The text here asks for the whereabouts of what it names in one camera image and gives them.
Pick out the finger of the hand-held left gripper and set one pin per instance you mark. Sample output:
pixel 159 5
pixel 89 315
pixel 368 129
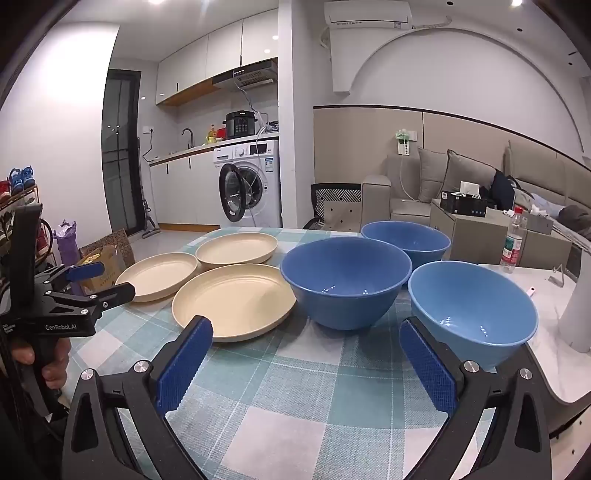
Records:
pixel 85 271
pixel 111 295

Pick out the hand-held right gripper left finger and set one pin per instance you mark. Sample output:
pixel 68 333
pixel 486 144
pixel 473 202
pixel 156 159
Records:
pixel 184 364

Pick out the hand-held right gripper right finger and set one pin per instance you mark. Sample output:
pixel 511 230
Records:
pixel 429 364

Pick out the cream plate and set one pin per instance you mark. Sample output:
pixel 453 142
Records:
pixel 231 300
pixel 157 274
pixel 235 247

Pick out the light blue bowl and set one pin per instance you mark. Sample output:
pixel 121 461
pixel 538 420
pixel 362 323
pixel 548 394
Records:
pixel 471 300

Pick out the dark blue bowl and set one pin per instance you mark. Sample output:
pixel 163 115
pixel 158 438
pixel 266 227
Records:
pixel 406 240
pixel 346 277

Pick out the person's left hand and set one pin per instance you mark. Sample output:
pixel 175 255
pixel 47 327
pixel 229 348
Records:
pixel 56 369

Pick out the brown cardboard box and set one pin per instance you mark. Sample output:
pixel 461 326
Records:
pixel 108 270

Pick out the purple bag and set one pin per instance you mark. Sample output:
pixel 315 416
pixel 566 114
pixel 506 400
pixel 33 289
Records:
pixel 67 244

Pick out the patterned brown cardboard sheet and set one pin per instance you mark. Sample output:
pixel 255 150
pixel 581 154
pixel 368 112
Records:
pixel 117 240

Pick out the shoe rack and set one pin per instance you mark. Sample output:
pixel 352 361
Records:
pixel 41 230

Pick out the grey floor mop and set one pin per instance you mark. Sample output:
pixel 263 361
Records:
pixel 148 224

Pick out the checked teal tablecloth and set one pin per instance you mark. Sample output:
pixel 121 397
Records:
pixel 277 369

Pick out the blue shoes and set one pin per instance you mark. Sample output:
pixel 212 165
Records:
pixel 21 180

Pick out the white marble coffee table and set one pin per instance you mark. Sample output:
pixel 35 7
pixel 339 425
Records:
pixel 545 323

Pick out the dark glass door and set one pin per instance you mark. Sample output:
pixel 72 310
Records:
pixel 120 152

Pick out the white kitchen base cabinets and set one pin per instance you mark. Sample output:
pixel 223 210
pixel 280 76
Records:
pixel 184 194

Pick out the grey side cabinet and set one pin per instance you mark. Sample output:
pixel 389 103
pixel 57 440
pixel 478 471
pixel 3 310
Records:
pixel 471 240

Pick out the clear water bottle red cap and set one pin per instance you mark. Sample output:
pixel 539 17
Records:
pixel 512 244

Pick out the metal phone stand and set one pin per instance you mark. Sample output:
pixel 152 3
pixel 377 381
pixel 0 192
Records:
pixel 558 277

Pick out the white electric kettle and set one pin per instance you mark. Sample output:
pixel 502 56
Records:
pixel 579 318

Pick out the black cardboard box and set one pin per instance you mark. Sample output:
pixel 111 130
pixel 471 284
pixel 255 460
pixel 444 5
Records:
pixel 461 205

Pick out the cream dotted rug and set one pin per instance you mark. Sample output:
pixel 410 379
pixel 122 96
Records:
pixel 575 438

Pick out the dark kitchen faucet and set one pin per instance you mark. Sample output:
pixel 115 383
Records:
pixel 189 136

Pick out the grey sofa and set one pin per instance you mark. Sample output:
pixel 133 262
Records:
pixel 376 198

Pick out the grey tissue box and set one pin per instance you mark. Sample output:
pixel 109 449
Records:
pixel 538 221

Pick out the small white box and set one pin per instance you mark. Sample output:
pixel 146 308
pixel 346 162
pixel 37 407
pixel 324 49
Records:
pixel 469 188

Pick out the black patterned folding chair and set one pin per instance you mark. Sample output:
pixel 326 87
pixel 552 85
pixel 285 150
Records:
pixel 337 203

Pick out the yellow bottle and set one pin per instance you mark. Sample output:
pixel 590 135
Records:
pixel 212 134

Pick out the white washing machine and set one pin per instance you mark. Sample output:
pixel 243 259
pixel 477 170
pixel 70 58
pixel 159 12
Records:
pixel 263 184

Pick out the grey cushion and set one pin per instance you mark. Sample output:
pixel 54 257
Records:
pixel 471 177
pixel 431 175

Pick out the dark jacket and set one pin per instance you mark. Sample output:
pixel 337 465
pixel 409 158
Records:
pixel 502 189

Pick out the dark grey blanket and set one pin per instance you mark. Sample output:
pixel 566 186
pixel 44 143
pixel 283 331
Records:
pixel 577 218

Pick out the black pressure cooker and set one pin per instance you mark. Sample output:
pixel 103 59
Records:
pixel 239 124

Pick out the beige upholstered bed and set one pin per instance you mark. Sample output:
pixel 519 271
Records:
pixel 535 161

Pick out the steel range hood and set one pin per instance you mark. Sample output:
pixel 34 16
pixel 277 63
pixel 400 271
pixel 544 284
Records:
pixel 249 76

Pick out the white air conditioner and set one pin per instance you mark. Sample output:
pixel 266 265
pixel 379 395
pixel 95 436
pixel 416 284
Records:
pixel 367 14

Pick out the white wall power socket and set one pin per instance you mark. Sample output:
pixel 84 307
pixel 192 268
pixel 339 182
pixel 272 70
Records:
pixel 404 141

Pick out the white wall cabinets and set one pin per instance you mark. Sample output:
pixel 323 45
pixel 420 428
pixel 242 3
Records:
pixel 221 50

